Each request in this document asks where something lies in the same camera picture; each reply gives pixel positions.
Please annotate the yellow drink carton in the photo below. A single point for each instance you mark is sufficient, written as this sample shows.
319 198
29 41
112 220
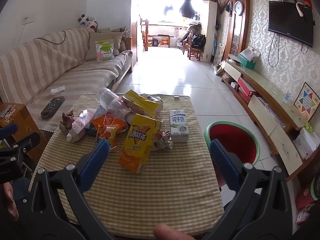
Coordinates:
135 145

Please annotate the dark hanging garment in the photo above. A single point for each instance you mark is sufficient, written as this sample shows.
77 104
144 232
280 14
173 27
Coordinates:
187 7

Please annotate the white plastic bag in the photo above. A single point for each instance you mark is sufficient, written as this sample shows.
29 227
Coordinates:
250 53

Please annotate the round wall clock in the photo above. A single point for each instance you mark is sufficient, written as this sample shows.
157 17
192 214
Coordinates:
238 8

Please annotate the brown paper wrapper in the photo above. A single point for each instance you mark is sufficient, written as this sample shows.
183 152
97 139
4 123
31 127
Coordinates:
66 121

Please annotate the yellow flattened box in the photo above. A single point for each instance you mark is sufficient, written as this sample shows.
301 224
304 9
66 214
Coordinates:
140 102

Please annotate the white cardboard box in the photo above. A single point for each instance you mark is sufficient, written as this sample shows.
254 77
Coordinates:
307 142

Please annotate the crumpled printed wrapper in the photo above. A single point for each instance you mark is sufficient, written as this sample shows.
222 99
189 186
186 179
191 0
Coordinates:
162 141

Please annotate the long wooden television cabinet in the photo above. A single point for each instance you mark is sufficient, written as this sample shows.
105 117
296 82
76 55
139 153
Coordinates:
262 90

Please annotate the person's left hand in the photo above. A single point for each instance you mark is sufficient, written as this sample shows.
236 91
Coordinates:
8 200

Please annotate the black white plush cow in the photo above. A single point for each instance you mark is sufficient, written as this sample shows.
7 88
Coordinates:
87 21

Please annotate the small white packet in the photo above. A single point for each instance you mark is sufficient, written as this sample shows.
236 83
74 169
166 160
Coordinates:
57 90

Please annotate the black flat television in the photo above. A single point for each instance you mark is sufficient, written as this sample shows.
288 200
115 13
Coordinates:
287 22

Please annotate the white milk carton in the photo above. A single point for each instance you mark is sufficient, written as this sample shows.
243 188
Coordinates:
178 127

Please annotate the beige cushion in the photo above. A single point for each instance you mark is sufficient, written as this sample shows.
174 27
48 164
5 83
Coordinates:
92 42

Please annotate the blue white card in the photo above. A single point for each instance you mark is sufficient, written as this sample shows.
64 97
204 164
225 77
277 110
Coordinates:
287 97

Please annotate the wooden chair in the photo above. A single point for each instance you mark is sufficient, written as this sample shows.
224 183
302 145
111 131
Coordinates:
193 52

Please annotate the wooden stair railing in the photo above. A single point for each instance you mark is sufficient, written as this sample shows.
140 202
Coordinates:
145 35

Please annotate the star checkers board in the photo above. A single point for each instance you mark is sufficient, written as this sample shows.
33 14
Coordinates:
305 102

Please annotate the flat red box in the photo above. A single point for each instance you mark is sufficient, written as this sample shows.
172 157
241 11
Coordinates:
246 86

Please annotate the person's right hand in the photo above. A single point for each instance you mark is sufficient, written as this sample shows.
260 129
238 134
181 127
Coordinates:
172 233

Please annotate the red bin with green rim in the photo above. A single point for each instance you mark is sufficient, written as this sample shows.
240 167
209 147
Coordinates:
237 140

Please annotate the red round tin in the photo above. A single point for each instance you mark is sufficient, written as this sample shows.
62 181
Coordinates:
305 197

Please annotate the green cardboard box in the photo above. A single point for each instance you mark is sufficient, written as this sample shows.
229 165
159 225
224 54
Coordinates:
246 63

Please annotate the pink white carton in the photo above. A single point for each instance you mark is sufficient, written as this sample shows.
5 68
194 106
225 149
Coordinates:
78 127

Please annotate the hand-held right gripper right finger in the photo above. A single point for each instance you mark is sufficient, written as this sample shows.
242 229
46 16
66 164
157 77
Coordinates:
225 165

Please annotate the striped beige sofa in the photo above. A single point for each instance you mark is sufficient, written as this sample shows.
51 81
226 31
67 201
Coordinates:
75 80

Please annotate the green pink plastic packet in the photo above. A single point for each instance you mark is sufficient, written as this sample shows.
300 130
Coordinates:
105 51

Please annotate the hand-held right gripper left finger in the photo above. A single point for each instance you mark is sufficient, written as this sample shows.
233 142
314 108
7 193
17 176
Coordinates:
96 160

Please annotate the brown plush bear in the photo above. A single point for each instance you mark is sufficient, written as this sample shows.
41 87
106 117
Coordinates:
122 43

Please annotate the small green packet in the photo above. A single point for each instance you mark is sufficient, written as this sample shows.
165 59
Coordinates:
308 127

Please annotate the black backpack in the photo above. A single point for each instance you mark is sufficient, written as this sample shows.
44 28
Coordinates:
198 41

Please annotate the clear plastic bottle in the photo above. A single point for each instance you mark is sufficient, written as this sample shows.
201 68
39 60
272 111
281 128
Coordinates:
111 102

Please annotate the orange snack bag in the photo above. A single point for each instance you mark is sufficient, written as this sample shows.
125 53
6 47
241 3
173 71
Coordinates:
107 127

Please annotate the printed paper cup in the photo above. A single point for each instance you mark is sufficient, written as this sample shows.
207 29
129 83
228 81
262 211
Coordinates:
153 98

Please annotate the black remote control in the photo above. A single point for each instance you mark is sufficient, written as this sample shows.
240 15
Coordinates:
52 107

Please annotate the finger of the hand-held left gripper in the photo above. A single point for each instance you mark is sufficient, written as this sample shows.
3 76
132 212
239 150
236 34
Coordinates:
8 130
27 142

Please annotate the blue white tissue packet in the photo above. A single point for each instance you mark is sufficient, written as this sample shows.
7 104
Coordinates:
101 111

